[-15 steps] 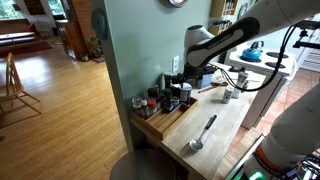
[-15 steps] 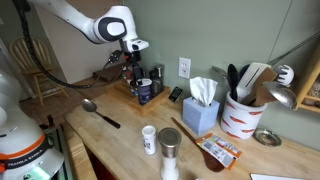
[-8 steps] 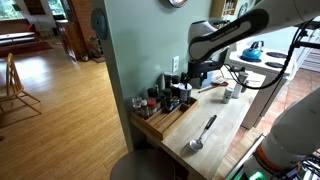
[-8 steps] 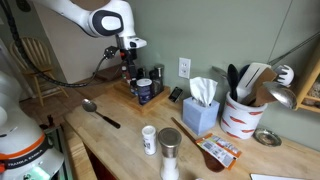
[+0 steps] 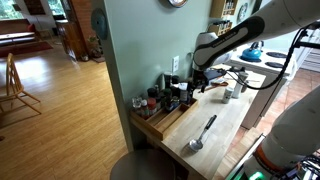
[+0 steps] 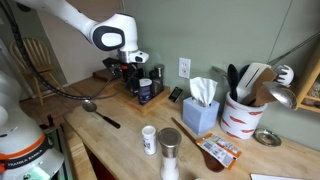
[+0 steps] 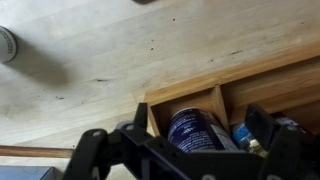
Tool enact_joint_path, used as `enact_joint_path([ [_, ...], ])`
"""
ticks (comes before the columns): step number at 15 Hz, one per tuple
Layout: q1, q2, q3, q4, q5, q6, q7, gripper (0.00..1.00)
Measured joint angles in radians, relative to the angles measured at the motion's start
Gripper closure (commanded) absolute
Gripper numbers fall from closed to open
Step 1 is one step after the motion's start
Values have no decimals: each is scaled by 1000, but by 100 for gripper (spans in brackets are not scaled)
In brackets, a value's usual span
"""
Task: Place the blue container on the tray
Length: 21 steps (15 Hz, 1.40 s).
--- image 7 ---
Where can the wooden utensil stick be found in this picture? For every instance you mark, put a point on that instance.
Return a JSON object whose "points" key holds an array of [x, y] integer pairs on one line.
{"points": [[33, 151]]}

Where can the blue white label bottle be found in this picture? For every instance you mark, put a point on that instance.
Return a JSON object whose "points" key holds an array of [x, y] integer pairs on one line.
{"points": [[284, 120]]}

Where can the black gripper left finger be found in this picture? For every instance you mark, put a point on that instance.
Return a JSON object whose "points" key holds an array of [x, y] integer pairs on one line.
{"points": [[133, 156]]}

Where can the dark blue cylindrical container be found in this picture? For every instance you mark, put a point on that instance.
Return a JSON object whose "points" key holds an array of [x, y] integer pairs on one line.
{"points": [[193, 131]]}

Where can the wooden compartment tray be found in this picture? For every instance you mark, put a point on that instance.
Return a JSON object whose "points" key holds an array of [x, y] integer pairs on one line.
{"points": [[266, 86]]}

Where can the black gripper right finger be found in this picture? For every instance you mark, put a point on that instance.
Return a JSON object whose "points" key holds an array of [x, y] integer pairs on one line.
{"points": [[290, 153]]}

